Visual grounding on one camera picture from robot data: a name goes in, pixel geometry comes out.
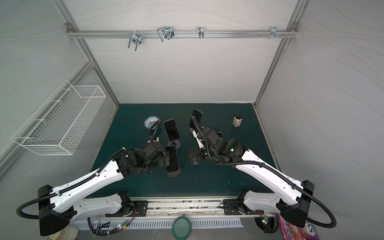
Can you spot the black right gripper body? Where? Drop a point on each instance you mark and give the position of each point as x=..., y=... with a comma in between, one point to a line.
x=195, y=155

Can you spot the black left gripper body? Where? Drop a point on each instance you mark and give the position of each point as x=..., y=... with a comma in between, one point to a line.
x=161, y=161

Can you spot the phone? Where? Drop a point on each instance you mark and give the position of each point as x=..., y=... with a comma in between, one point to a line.
x=171, y=130
x=255, y=150
x=173, y=166
x=198, y=115

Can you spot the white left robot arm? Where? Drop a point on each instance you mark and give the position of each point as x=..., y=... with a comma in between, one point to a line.
x=70, y=202

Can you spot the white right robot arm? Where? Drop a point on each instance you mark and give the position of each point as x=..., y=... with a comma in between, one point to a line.
x=286, y=198

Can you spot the grey phone stand middle back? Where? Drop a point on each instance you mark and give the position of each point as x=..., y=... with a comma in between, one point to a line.
x=175, y=143

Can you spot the grey phone stand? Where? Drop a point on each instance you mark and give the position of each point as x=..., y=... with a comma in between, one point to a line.
x=175, y=143
x=174, y=174

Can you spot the grey phone stand left front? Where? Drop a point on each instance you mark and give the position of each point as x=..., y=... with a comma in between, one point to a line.
x=174, y=174

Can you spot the blue white ceramic bowl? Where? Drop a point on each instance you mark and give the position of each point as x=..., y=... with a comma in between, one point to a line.
x=151, y=122

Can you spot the green round lid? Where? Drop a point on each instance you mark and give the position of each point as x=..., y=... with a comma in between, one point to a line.
x=181, y=228

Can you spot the black round fan floor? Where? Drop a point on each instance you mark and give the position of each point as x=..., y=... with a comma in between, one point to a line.
x=268, y=225

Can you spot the white round object floor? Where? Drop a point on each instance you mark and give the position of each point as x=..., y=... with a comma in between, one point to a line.
x=68, y=233

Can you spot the metal clamp left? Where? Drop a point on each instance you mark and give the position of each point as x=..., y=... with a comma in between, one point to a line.
x=135, y=40

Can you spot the metal clamp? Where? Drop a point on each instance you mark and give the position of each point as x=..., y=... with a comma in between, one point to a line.
x=135, y=40
x=165, y=33

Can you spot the purple candy bag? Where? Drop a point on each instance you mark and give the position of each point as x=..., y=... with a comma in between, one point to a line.
x=291, y=232

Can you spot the metal clamp middle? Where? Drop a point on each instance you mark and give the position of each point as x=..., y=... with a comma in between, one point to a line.
x=165, y=33

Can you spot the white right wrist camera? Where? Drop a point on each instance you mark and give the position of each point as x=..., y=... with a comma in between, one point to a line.
x=198, y=139

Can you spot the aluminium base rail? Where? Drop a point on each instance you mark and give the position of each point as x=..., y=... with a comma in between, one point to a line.
x=180, y=207

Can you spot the white wire basket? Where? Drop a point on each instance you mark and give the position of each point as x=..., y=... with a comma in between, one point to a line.
x=57, y=127

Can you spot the aluminium overhead rail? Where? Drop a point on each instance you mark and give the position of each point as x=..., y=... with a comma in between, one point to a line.
x=179, y=34

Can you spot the metal bracket right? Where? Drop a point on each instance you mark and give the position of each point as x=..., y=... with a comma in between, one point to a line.
x=274, y=33

